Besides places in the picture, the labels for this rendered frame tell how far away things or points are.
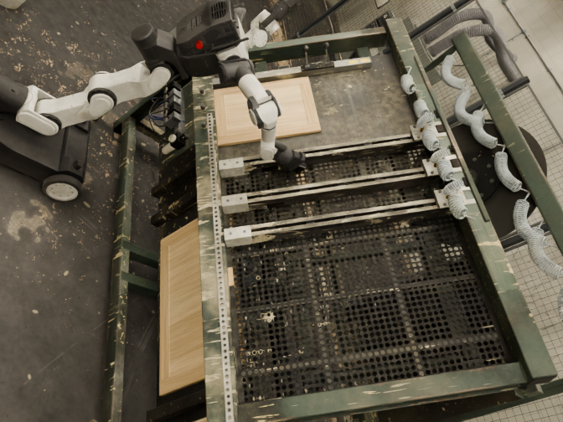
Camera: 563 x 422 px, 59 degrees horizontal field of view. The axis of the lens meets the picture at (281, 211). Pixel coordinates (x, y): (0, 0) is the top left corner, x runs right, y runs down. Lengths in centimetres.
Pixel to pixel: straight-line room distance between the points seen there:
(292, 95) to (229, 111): 38
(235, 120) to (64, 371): 155
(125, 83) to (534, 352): 217
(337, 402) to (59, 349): 139
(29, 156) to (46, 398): 120
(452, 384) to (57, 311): 188
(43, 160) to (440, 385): 221
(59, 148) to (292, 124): 130
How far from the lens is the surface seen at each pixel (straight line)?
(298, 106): 285
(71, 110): 281
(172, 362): 264
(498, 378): 214
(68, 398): 267
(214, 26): 236
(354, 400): 201
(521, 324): 219
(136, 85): 263
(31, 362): 262
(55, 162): 294
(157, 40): 250
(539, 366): 215
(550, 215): 276
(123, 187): 316
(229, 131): 277
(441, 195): 240
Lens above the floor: 221
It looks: 27 degrees down
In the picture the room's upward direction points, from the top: 61 degrees clockwise
